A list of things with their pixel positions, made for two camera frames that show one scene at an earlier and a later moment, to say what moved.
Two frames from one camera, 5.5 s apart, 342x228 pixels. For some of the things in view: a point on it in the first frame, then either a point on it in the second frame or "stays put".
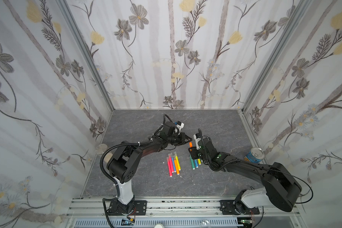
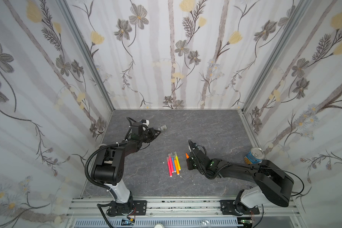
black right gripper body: x=195 y=151 -> x=194 y=154
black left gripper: x=187 y=137 -> x=151 y=131
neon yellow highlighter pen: x=177 y=160 stays put
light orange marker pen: x=177 y=167 stays put
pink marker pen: x=169 y=167 stays put
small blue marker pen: x=175 y=171 stays put
